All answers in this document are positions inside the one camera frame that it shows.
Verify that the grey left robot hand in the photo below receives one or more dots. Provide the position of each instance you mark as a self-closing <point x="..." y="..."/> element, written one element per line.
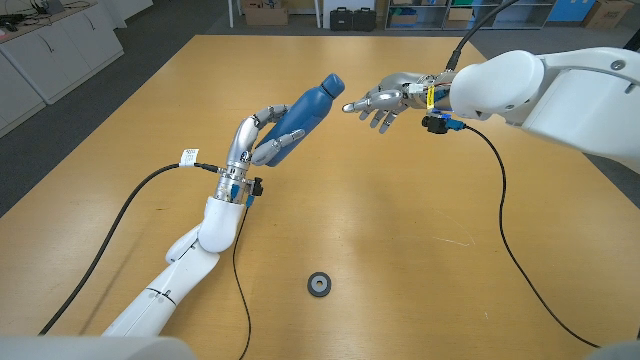
<point x="245" y="142"/>

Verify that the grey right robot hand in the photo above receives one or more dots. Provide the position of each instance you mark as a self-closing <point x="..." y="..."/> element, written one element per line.
<point x="395" y="97"/>

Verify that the blue metal bottle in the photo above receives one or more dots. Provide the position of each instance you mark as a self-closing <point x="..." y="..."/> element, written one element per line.
<point x="300" y="120"/>

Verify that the blue bottle cap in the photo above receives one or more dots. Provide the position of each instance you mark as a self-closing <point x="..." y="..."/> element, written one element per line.
<point x="332" y="85"/>

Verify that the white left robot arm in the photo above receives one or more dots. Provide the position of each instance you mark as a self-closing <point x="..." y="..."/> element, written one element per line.
<point x="190" y="270"/>

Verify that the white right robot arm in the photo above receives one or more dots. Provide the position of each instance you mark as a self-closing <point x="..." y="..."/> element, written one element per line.
<point x="560" y="100"/>

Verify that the black hard case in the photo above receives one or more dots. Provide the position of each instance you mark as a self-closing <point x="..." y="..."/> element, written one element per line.
<point x="341" y="20"/>
<point x="364" y="20"/>

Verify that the grey metal shelf unit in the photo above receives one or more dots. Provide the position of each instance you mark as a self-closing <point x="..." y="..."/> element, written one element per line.
<point x="430" y="15"/>

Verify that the small cardboard box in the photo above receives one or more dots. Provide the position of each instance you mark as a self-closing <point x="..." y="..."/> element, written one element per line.
<point x="458" y="19"/>

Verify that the brown cardboard box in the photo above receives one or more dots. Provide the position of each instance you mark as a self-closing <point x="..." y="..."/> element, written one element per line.
<point x="266" y="15"/>
<point x="607" y="14"/>

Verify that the blue panel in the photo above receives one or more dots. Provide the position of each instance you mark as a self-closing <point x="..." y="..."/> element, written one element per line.
<point x="565" y="10"/>

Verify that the white cabinet row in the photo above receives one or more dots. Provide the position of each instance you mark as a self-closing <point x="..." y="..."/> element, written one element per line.
<point x="55" y="55"/>

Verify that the black metal stand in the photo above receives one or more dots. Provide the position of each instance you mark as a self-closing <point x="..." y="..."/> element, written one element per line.
<point x="632" y="42"/>

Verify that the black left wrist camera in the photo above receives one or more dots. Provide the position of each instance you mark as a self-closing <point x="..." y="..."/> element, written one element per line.
<point x="256" y="189"/>

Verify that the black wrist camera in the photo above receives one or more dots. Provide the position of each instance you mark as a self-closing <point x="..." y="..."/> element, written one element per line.
<point x="256" y="189"/>
<point x="437" y="123"/>

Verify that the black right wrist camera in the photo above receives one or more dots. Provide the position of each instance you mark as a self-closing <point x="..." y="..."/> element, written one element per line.
<point x="437" y="123"/>

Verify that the white metal frame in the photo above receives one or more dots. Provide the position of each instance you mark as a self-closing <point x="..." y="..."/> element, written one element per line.
<point x="231" y="15"/>

